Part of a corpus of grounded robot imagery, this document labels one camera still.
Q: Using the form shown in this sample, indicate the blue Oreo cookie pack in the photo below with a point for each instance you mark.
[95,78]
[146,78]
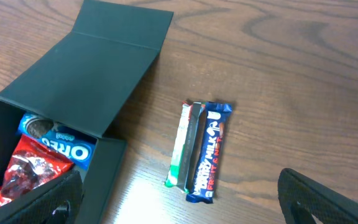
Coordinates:
[76,146]

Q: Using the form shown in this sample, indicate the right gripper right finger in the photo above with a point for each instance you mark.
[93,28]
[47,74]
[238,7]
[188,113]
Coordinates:
[304,200]

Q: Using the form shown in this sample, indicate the red Hacks candy bag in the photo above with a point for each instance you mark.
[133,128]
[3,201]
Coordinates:
[26,166]

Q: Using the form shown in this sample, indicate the Dairy Milk chocolate bar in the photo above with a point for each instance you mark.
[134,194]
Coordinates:
[204,180]

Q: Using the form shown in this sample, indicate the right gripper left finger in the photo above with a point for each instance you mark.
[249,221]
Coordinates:
[57,201]

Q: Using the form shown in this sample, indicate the dark green open gift box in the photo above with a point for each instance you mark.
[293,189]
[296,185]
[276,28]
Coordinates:
[83,81]

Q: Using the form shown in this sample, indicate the green white chocolate bar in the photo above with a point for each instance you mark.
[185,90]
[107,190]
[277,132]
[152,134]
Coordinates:
[178,173]

